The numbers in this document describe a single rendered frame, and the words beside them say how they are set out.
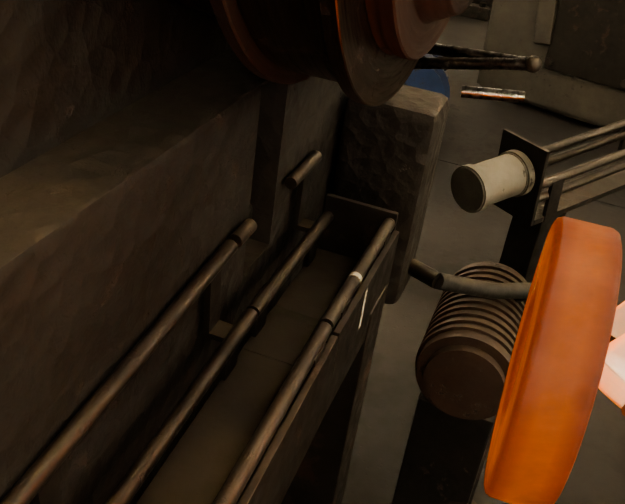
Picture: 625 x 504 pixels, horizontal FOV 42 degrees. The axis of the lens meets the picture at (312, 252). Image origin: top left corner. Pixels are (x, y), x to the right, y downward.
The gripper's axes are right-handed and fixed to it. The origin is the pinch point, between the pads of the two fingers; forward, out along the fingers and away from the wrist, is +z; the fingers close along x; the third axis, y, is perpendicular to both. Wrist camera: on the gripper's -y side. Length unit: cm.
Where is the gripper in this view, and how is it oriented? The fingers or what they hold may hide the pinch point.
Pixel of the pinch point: (565, 334)
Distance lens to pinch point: 44.9
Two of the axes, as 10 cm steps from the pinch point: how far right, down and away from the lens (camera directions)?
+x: -3.4, 4.6, -8.2
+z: -8.7, -4.9, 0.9
